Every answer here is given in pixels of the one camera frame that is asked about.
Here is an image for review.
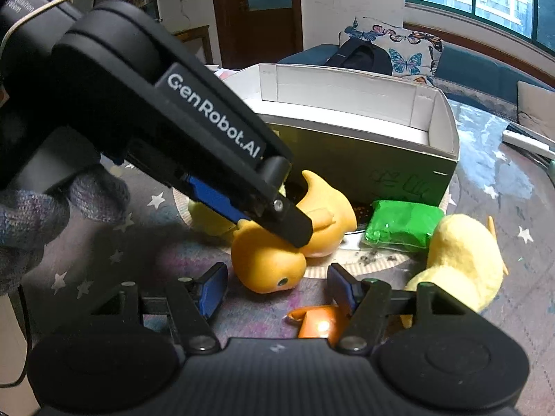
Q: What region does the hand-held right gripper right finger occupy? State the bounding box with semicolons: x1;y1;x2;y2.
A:
326;263;471;354

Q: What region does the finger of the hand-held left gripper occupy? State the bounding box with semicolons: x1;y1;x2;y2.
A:
173;169;261;230
243;156;314;249

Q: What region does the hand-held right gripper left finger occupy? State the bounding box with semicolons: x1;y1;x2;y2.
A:
93;262;229;354

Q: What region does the yellow plush chick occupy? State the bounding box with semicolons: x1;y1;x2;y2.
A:
399;214;508;328
187;182;238;237

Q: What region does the orange plastic toy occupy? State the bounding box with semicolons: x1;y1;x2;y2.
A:
286;304;354;339

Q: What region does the yellow rubber duck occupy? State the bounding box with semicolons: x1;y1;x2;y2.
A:
230;170;358;293

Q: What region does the green plastic packet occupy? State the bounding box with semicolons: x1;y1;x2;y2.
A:
364;199;445;253

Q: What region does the white cardboard box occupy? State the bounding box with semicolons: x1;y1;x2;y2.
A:
225;63;460;226

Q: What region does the person's left hand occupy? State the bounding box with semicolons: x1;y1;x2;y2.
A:
0;167;131;300

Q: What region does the star print tablecloth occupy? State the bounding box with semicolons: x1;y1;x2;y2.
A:
17;87;555;416

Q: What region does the wooden desk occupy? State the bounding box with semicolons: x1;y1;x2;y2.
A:
171;25;213;66

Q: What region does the tan rubber band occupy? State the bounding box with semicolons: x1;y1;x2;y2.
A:
0;0;75;53

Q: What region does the dark wooden door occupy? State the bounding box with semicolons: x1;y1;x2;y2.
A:
209;0;304;70

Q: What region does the black backpack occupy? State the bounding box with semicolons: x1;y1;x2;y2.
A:
325;38;393;76

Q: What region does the butterfly print pillow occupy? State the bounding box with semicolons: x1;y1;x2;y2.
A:
339;16;445;85

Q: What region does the blue sofa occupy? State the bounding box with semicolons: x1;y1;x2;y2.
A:
277;42;555;115

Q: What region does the beige cushion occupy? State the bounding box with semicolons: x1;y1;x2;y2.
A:
516;80;555;141

